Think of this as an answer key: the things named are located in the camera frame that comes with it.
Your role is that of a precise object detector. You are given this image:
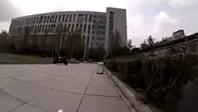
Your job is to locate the grey concrete slab pavement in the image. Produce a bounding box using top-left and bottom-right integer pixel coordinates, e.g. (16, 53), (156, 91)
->
(0, 55), (150, 112)

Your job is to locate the cluster of trees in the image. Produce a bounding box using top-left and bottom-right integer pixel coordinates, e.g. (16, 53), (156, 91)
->
(139, 34), (172, 53)

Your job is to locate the grass area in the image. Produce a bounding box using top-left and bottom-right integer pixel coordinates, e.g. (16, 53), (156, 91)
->
(0, 50), (55, 69)

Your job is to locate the dark green hedge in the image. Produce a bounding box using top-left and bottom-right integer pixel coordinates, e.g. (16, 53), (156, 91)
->
(101, 42), (198, 112)

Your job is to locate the sloped grey wall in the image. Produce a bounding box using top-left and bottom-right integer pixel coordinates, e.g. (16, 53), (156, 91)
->
(130, 22), (198, 60)

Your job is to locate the pale concrete kerb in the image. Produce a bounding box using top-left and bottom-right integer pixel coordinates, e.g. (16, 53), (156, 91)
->
(99, 66), (184, 112)

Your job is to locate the small distant building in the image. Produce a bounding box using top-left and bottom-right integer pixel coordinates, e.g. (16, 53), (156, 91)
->
(170, 28), (187, 42)

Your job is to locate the large grey curved building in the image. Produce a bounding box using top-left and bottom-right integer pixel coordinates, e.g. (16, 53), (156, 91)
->
(7, 0), (130, 63)

